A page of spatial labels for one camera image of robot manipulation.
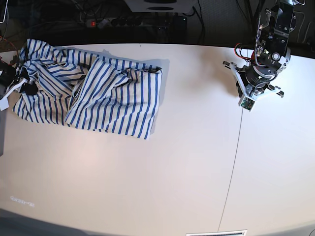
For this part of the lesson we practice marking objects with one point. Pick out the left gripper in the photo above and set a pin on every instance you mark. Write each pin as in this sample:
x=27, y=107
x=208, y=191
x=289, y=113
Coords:
x=253, y=82

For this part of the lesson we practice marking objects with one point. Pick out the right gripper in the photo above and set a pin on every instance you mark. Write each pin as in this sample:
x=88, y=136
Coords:
x=10, y=76

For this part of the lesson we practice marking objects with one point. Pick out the blue white striped T-shirt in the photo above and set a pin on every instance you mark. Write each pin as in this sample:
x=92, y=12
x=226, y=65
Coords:
x=88, y=91

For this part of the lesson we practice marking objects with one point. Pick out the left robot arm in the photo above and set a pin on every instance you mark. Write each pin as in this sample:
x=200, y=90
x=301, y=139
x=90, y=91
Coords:
x=271, y=54

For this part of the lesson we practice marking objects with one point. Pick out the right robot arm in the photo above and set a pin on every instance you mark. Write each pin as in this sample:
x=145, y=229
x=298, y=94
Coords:
x=19, y=58

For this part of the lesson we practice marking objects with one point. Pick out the white power strip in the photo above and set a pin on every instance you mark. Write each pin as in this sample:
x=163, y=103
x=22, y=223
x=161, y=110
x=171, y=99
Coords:
x=92, y=23

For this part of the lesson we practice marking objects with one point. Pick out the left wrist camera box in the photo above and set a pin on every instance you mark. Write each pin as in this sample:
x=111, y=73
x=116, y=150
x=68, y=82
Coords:
x=247, y=103

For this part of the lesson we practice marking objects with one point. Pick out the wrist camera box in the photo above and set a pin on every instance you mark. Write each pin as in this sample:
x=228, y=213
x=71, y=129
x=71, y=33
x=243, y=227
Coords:
x=247, y=103
x=4, y=104

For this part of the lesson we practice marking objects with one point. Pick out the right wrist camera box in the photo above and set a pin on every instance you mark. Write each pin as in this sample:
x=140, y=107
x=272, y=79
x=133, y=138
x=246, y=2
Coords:
x=4, y=104

